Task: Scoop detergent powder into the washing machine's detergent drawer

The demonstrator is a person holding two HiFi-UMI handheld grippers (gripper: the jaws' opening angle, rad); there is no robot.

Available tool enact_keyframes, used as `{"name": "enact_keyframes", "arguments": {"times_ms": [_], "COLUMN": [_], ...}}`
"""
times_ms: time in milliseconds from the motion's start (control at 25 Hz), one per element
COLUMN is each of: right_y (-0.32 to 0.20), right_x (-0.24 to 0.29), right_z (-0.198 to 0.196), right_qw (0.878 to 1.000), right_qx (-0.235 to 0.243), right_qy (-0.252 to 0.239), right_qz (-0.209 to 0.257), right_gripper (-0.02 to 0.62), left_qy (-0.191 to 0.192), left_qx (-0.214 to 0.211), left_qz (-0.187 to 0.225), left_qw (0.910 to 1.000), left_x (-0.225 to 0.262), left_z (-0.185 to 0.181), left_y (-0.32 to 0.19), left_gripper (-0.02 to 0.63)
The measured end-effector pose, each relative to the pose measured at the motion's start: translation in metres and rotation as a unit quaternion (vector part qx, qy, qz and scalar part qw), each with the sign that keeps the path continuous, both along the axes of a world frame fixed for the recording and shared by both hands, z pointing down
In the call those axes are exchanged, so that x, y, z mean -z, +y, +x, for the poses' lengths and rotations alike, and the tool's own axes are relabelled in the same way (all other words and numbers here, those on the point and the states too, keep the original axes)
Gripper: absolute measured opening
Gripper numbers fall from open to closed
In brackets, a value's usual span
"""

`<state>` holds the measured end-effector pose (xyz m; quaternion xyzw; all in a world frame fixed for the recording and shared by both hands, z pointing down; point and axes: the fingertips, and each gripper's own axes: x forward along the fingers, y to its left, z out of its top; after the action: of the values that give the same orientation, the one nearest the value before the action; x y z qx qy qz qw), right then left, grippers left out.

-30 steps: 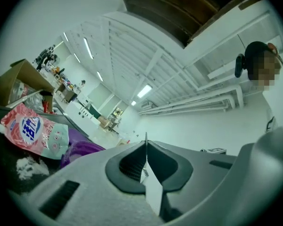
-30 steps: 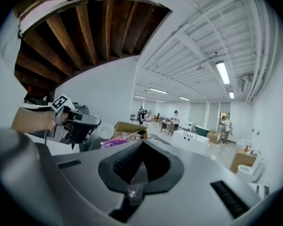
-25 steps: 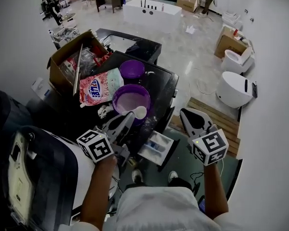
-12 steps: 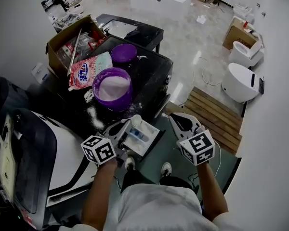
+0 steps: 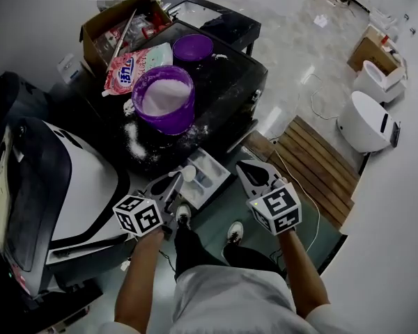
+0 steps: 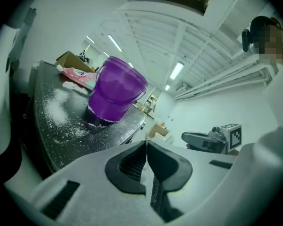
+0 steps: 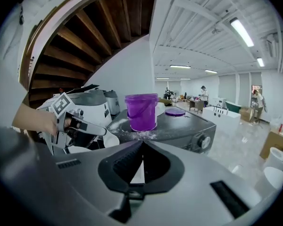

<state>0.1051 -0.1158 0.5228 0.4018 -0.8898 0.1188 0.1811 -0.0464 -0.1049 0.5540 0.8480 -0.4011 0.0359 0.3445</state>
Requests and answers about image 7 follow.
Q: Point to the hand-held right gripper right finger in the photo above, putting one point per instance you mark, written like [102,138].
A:
[191,192]

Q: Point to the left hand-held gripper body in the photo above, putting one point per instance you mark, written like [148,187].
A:
[61,103]

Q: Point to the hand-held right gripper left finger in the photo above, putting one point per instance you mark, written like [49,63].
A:
[85,185]

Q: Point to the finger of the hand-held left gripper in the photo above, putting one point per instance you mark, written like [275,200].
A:
[94,128]

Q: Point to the white plastic spoon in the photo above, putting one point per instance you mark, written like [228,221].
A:
[112,139]

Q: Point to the person's left forearm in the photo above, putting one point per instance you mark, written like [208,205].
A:
[28,119]

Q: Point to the person's left hand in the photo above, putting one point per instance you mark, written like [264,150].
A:
[50,125]

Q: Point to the white top-load washing machine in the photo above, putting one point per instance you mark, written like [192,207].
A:
[96,112]

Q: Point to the purple plastic bucket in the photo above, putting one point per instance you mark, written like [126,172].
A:
[141,116]

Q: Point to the wooden spiral staircase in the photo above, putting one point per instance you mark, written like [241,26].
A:
[85,43]

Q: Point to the black washing machine top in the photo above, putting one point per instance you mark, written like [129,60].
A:
[179,128]

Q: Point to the person's white shirt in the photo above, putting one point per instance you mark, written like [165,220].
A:
[4,55]

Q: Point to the white bathtub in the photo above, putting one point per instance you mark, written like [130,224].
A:
[221,120]

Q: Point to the purple bucket lid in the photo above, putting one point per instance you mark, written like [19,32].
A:
[175,112]

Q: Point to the white round toilet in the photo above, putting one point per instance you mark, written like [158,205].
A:
[274,176]

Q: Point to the brown wooden desk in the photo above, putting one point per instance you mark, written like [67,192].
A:
[195,105]

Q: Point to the black bathtub faucet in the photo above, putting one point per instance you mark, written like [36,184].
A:
[220,108]

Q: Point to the standing fan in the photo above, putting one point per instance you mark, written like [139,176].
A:
[177,94]

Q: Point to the white toilet with raised lid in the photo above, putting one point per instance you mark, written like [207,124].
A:
[277,154]

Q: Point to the brown cardboard box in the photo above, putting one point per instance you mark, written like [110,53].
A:
[247,114]
[273,145]

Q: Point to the green bathtub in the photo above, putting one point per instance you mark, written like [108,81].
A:
[233,106]

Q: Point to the ceiling tube light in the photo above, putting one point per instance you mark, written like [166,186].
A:
[180,66]
[241,32]
[211,71]
[260,62]

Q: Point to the red bottle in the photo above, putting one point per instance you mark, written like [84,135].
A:
[281,128]

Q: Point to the ceiling air conditioner unit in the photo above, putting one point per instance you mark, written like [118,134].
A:
[272,45]

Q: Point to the small gripper-mounted camera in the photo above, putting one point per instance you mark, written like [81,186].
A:
[79,113]

